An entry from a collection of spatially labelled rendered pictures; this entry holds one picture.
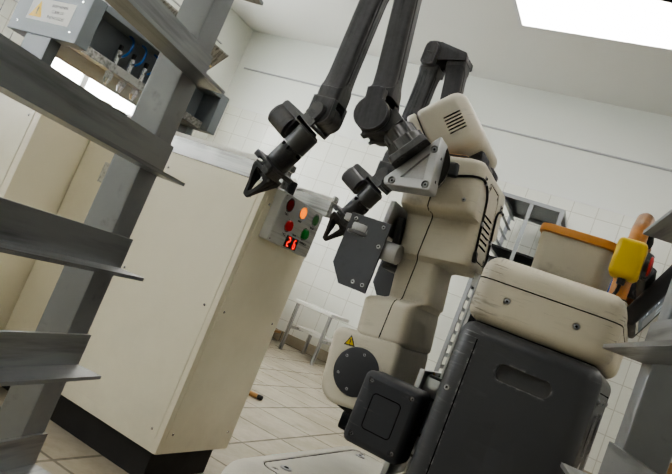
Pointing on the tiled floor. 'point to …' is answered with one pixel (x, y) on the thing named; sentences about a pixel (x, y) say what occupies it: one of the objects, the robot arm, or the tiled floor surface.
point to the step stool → (311, 329)
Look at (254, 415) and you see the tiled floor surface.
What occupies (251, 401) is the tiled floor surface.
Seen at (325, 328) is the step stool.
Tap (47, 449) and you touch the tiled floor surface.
